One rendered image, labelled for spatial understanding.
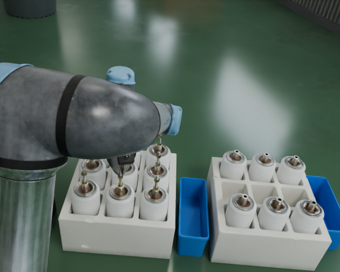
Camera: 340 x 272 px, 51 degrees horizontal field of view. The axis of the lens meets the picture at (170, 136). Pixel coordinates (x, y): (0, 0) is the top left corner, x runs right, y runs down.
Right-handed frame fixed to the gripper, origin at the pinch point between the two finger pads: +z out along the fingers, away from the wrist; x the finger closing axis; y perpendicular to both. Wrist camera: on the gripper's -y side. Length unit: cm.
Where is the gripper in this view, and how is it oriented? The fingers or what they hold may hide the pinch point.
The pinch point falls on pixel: (121, 172)
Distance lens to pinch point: 115.8
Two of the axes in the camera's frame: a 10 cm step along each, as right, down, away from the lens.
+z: -1.0, 7.9, 6.1
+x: -9.4, 1.3, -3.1
